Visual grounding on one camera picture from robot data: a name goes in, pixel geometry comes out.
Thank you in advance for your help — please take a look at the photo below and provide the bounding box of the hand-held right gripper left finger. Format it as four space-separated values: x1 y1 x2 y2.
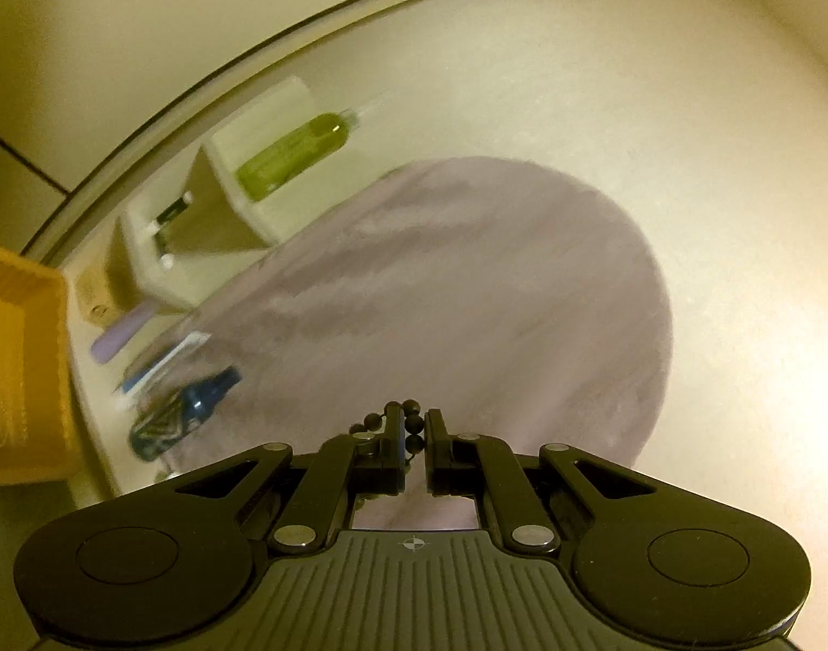
116 403 408 553

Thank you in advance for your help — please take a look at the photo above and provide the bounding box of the dark blue spray bottle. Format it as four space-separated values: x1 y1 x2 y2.
128 365 243 463

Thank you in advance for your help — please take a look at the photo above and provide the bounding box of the white wall shelf unit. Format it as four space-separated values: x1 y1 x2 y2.
65 76 334 497

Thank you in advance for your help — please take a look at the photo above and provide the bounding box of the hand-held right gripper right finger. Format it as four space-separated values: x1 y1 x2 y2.
424 410 717 553

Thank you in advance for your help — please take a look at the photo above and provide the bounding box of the green bottle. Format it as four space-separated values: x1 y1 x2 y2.
236 110 362 202

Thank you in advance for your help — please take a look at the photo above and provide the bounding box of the mauve round towel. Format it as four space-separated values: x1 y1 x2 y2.
155 157 677 534

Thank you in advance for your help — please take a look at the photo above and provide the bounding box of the black bead necklace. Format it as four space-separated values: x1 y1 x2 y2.
348 400 430 463

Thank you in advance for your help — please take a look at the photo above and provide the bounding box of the yellow plastic basket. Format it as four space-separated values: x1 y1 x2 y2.
0 239 77 490

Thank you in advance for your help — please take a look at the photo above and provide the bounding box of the white and blue tube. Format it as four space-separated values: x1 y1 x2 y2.
111 331 213 400

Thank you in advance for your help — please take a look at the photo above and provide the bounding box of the lavender bottle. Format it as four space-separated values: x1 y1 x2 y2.
88 300 163 365

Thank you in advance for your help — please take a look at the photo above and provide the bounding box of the small black tube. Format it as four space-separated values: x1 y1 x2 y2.
144 192 196 240

